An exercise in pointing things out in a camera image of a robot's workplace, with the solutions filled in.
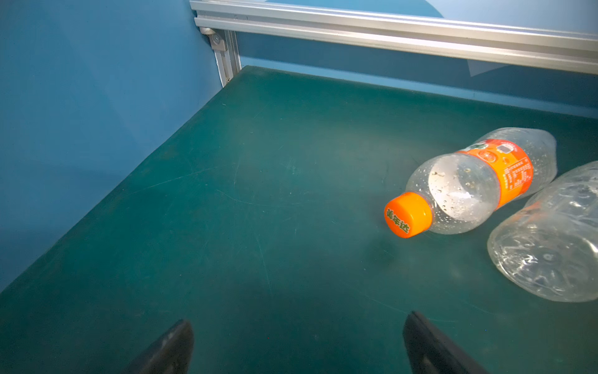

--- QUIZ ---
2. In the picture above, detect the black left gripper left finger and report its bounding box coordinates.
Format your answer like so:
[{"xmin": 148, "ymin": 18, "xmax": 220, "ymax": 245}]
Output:
[{"xmin": 122, "ymin": 319, "xmax": 194, "ymax": 374}]

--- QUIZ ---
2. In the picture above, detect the clear plain plastic bottle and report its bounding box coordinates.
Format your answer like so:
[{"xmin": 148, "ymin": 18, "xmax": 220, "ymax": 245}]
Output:
[{"xmin": 487, "ymin": 161, "xmax": 597, "ymax": 302}]

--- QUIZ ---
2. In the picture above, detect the aluminium frame rail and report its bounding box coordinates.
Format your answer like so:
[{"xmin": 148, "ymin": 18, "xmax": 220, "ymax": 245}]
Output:
[{"xmin": 190, "ymin": 1, "xmax": 597, "ymax": 75}]

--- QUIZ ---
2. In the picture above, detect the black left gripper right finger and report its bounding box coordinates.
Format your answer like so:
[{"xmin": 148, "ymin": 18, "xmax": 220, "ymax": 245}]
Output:
[{"xmin": 403, "ymin": 311, "xmax": 488, "ymax": 374}]

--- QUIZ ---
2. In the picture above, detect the orange cap soda bottle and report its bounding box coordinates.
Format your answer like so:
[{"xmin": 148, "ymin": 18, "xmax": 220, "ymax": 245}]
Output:
[{"xmin": 384, "ymin": 127, "xmax": 558, "ymax": 238}]

